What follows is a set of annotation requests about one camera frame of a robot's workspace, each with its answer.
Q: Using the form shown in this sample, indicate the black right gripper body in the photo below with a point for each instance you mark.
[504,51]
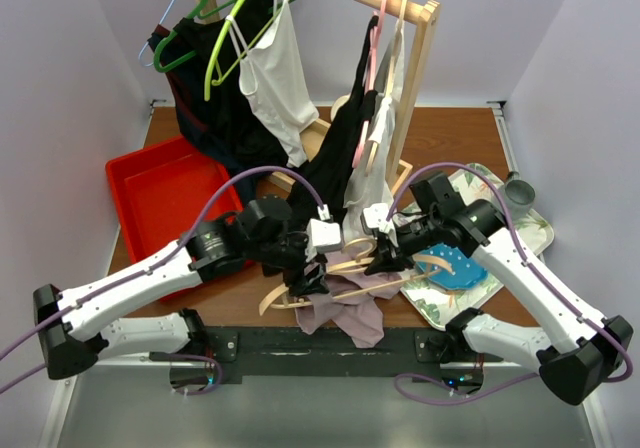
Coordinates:
[412,237]

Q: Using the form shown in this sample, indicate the blue dotted plate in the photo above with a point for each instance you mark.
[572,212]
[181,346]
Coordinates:
[464,272]

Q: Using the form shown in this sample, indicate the red plastic bin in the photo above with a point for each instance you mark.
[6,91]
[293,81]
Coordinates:
[158,192]

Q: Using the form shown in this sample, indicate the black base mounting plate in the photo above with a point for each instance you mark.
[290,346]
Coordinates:
[329,352]

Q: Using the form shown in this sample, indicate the wooden clothes rack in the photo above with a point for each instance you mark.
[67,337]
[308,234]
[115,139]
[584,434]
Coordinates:
[397,170]

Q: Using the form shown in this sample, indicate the floral tray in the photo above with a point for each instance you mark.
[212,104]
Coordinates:
[508,258]

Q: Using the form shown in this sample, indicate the white tank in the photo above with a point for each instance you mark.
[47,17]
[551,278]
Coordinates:
[272,80]
[363,191]

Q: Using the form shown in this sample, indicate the dark green hanger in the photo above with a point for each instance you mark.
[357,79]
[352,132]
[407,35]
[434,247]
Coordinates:
[200,18]

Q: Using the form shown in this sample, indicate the pink tank top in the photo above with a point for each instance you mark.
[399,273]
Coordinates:
[351,306]

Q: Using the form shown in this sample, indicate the beige hanger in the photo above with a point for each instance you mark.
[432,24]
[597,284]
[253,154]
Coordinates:
[278,297]
[386,93]

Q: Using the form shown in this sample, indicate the white tank top right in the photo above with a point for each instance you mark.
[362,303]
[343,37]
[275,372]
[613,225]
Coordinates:
[363,191]

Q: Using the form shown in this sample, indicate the dark navy hanging garment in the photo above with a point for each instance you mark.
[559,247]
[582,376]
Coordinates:
[223,128]

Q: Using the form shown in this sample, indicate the black tank top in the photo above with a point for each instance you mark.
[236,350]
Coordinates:
[331,168]

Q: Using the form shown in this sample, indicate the grey mug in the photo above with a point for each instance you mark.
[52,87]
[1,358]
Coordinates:
[518,195]

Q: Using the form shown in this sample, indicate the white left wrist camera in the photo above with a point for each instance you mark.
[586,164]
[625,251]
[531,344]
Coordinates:
[324,234]

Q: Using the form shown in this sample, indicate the pink hanger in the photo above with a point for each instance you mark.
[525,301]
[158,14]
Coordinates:
[370,78]

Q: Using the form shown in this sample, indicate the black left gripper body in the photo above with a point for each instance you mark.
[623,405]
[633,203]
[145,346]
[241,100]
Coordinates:
[292,257]

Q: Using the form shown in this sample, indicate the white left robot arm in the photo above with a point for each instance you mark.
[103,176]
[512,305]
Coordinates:
[79,326]

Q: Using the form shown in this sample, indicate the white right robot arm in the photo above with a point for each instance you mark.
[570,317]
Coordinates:
[574,348]

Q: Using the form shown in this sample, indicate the white tank top left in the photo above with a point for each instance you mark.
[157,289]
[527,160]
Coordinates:
[272,80]

